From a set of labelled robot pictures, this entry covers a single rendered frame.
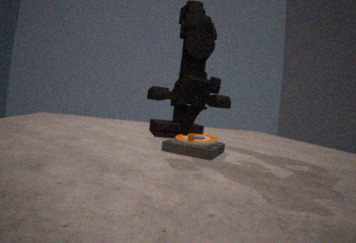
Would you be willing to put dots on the orange round plate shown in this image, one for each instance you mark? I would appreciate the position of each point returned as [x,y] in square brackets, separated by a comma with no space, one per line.
[189,140]

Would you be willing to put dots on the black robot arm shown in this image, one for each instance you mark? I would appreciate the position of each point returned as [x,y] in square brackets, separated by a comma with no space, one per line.
[199,36]

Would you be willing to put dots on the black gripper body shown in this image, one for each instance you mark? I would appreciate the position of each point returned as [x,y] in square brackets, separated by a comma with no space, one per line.
[162,93]

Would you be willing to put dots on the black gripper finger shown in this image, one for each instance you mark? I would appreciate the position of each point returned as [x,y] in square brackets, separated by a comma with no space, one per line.
[192,114]
[182,110]

